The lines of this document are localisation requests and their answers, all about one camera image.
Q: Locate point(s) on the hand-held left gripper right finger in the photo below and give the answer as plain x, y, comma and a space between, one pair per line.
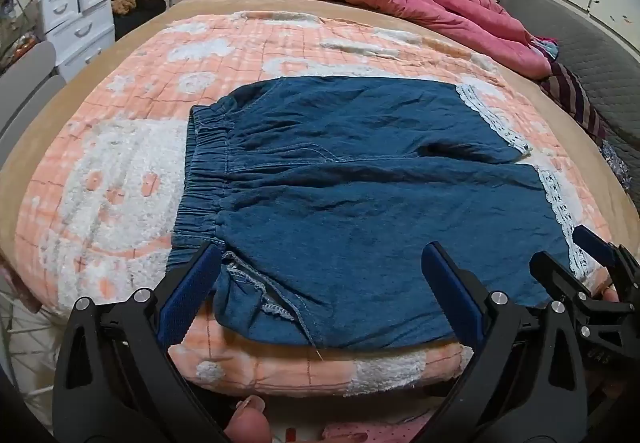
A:
450, 293

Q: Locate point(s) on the brown fluffy cloth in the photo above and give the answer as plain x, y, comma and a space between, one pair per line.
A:
132, 3

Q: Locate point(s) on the white drawer unit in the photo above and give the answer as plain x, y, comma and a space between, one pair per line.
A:
85, 30

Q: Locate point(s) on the grey quilted headboard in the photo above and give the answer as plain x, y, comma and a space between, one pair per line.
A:
590, 53

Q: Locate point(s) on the blue denim pants lace trim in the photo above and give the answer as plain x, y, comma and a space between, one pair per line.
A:
350, 203

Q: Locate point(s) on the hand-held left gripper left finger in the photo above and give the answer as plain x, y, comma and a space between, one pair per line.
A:
192, 293

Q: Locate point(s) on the striped dark cloth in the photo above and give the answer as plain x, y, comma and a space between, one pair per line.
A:
570, 93

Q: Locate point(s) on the pink dotted cloth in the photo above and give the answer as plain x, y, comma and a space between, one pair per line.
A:
360, 433

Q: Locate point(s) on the beige bed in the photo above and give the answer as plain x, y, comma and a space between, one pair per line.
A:
165, 18

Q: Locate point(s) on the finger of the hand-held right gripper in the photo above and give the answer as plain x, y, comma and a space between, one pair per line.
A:
555, 270
592, 243

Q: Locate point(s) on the colourful patterned cloth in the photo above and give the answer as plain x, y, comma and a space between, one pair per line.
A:
547, 48

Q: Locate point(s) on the orange printed fleece blanket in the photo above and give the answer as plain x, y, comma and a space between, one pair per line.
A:
125, 173

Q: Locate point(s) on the person's left hand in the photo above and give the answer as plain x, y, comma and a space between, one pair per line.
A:
247, 423

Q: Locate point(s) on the clutter of small boxes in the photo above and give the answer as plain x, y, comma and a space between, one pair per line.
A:
20, 28

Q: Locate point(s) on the person's right hand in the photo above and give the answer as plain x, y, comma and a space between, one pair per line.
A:
608, 294

